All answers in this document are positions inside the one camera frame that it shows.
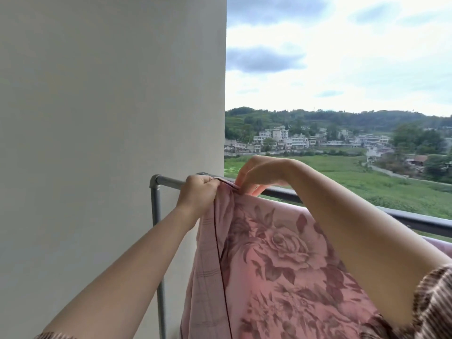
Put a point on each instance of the person's right hand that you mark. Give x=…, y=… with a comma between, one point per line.
x=268, y=171

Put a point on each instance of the person's left hand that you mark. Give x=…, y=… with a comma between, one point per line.
x=196, y=197

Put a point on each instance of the person's left fingers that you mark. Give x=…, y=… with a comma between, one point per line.
x=203, y=179

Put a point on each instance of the person's right fingers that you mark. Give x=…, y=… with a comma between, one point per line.
x=249, y=180

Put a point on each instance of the pink floral bed sheet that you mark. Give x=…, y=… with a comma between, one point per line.
x=275, y=271

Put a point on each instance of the person's left forearm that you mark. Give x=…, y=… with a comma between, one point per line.
x=134, y=264

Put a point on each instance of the person's right forearm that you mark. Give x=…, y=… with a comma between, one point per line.
x=356, y=236

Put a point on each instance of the cluster of white village buildings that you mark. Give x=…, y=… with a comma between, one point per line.
x=293, y=140

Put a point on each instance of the grey metal drying rack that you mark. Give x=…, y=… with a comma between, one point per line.
x=157, y=222

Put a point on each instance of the wooded green hill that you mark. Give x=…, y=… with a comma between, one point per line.
x=335, y=118

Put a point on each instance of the dark grey balcony railing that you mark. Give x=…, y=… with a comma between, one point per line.
x=416, y=219

